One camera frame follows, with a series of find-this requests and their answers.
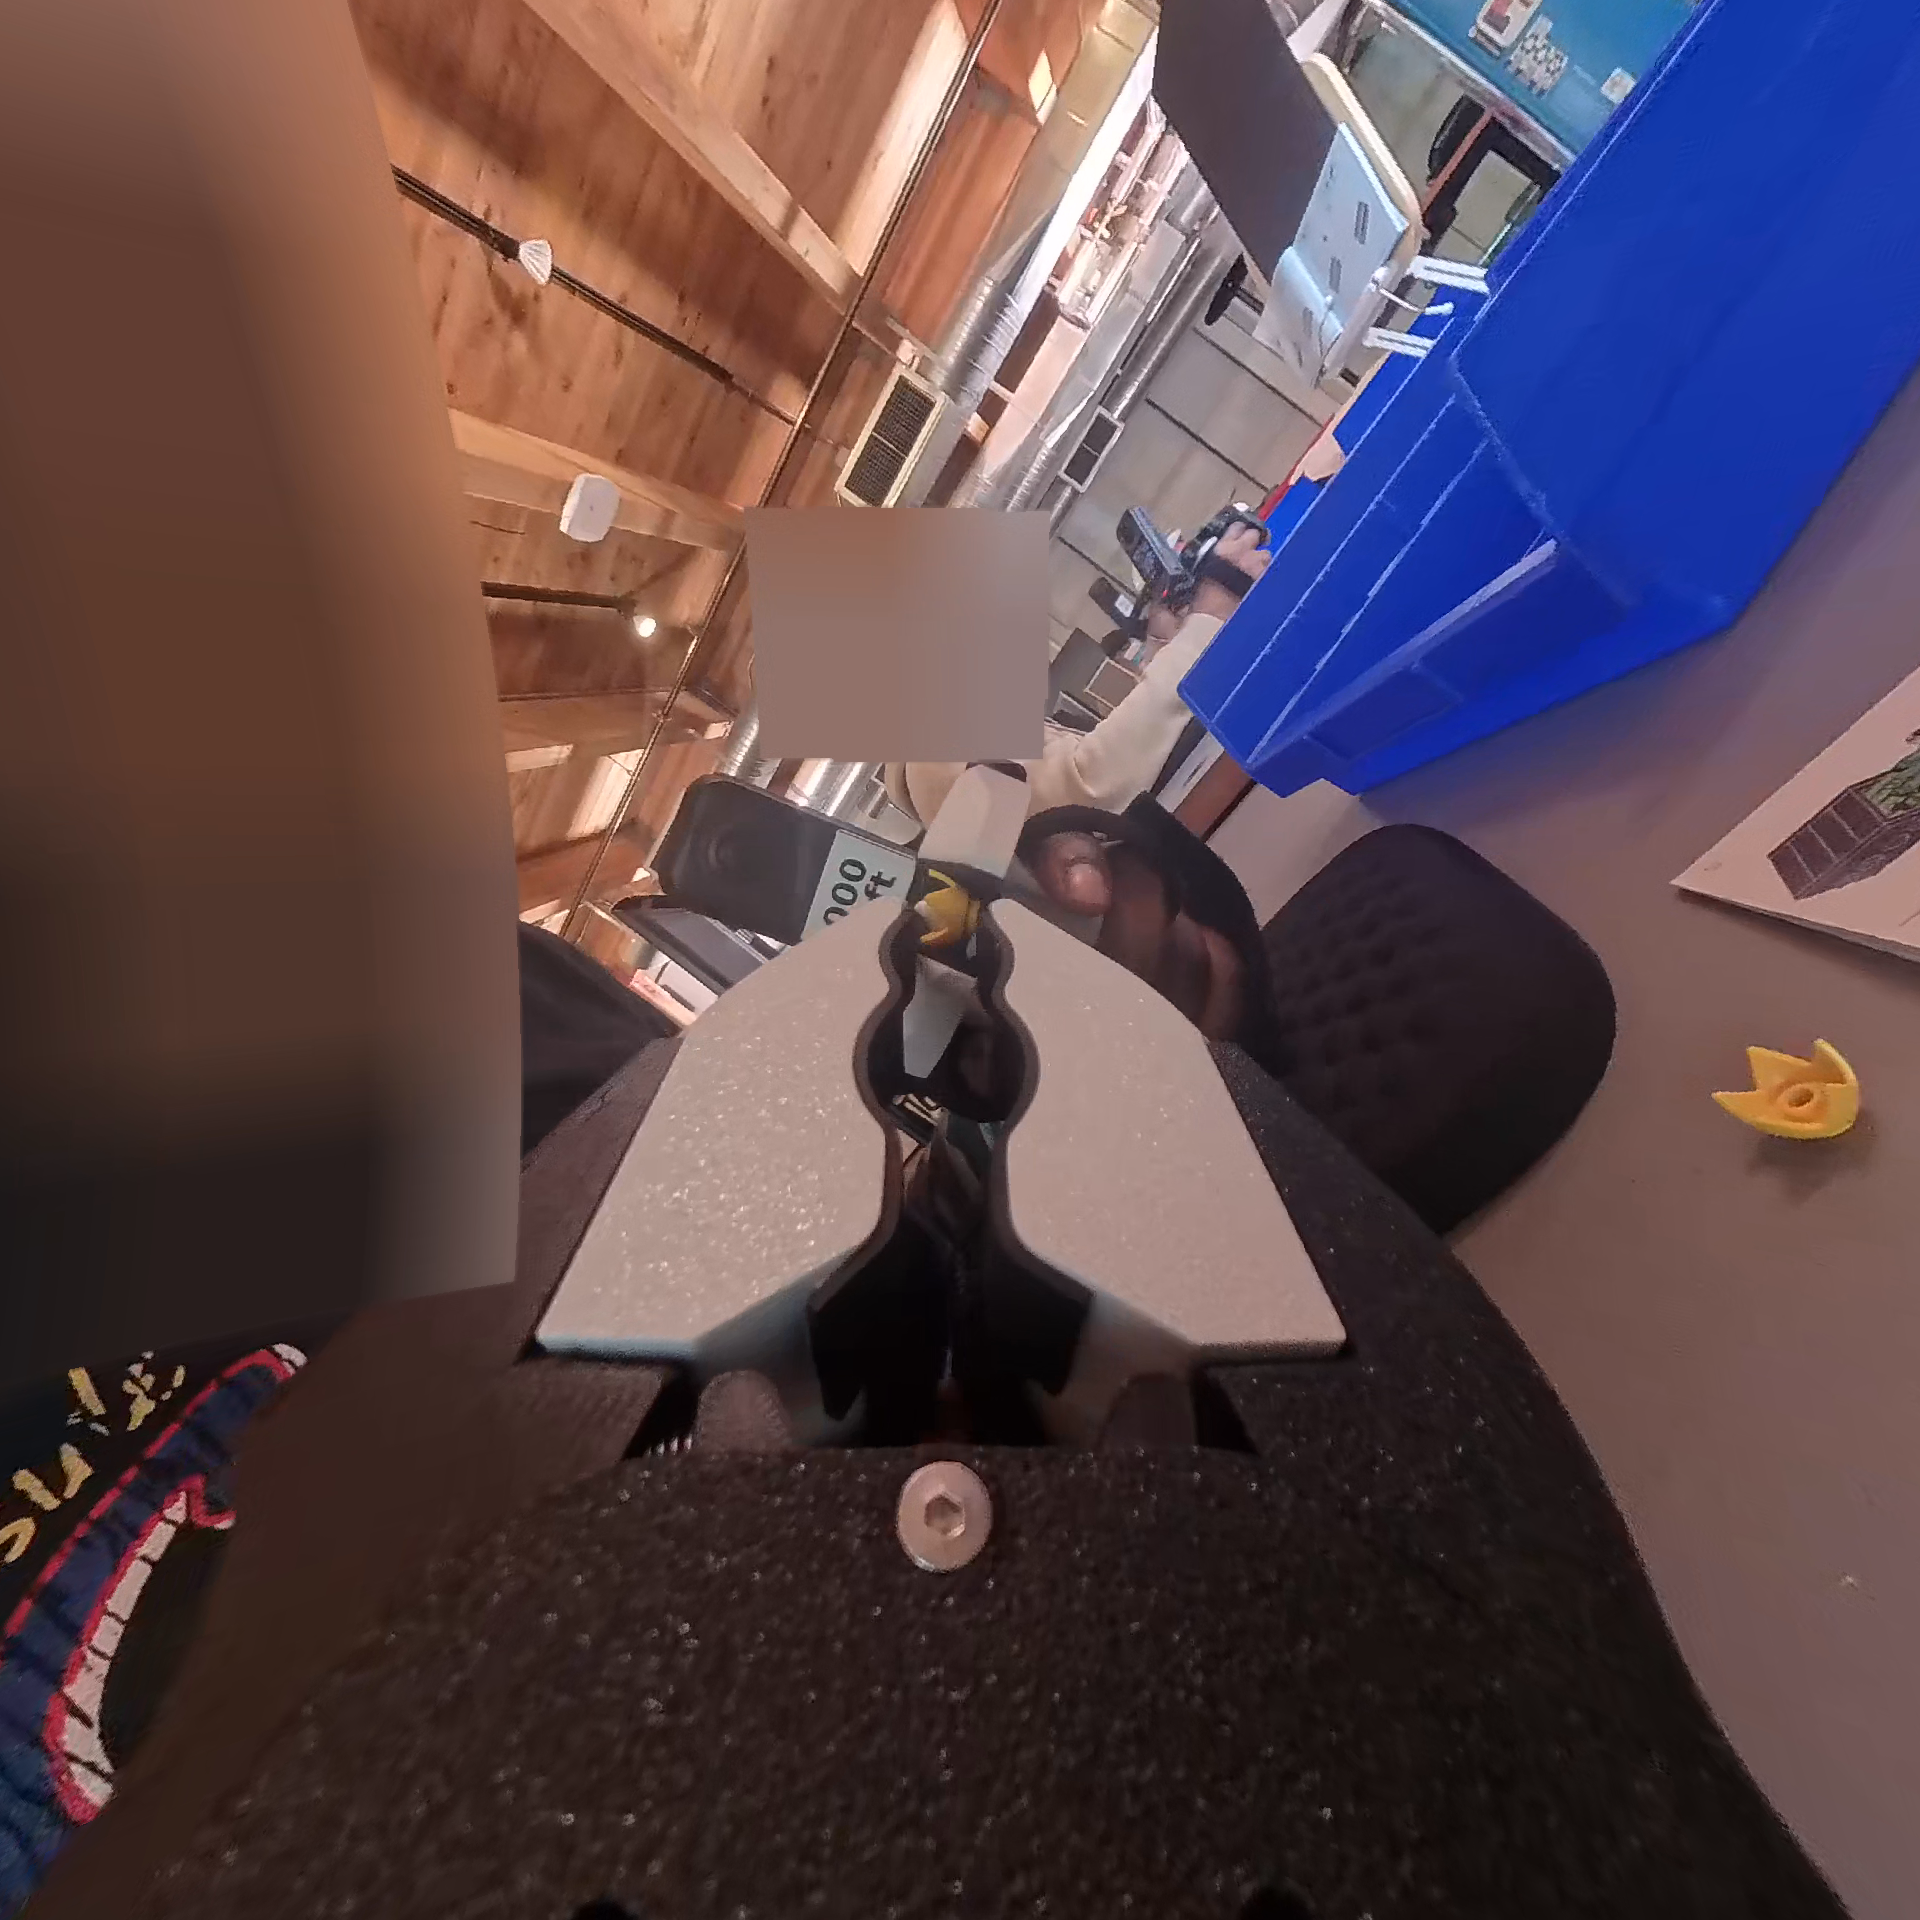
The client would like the black textured pad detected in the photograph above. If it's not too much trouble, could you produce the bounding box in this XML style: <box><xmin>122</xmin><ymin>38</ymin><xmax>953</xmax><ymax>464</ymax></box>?
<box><xmin>1254</xmin><ymin>823</ymin><xmax>1623</xmax><ymax>1237</ymax></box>

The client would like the person's left hand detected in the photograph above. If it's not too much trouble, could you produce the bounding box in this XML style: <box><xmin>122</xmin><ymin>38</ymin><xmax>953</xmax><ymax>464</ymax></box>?
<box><xmin>1023</xmin><ymin>809</ymin><xmax>1208</xmax><ymax>998</ymax></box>

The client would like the tall blue cardboard box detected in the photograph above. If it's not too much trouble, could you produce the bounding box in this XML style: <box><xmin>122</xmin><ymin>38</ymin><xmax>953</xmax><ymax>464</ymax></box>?
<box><xmin>1466</xmin><ymin>0</ymin><xmax>1712</xmax><ymax>117</ymax></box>

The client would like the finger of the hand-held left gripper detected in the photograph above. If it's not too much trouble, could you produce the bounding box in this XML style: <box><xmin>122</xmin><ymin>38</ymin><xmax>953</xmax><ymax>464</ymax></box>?
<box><xmin>910</xmin><ymin>768</ymin><xmax>1037</xmax><ymax>902</ymax></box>

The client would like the person's dark printed sweatshirt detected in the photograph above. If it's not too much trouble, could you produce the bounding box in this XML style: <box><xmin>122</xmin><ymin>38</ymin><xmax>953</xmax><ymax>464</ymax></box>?
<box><xmin>0</xmin><ymin>1347</ymin><xmax>317</xmax><ymax>1906</ymax></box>

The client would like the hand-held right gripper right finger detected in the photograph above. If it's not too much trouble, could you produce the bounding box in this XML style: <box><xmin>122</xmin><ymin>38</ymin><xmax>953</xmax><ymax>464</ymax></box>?
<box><xmin>968</xmin><ymin>899</ymin><xmax>1347</xmax><ymax>1444</ymax></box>

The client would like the blue plastic bin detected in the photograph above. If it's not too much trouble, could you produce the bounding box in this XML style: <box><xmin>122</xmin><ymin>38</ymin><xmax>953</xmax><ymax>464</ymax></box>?
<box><xmin>1179</xmin><ymin>0</ymin><xmax>1920</xmax><ymax>801</ymax></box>

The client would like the silver ventilation duct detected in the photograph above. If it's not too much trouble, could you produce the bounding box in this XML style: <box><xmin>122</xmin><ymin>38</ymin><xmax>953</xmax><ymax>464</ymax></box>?
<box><xmin>960</xmin><ymin>92</ymin><xmax>1202</xmax><ymax>513</ymax></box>

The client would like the lego instruction booklet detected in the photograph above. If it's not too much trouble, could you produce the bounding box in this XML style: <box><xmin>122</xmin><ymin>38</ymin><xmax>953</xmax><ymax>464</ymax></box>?
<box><xmin>1671</xmin><ymin>665</ymin><xmax>1920</xmax><ymax>966</ymax></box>

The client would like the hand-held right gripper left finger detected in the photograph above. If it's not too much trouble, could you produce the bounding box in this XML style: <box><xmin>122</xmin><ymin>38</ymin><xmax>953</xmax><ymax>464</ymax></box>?
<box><xmin>535</xmin><ymin>899</ymin><xmax>931</xmax><ymax>1444</ymax></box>

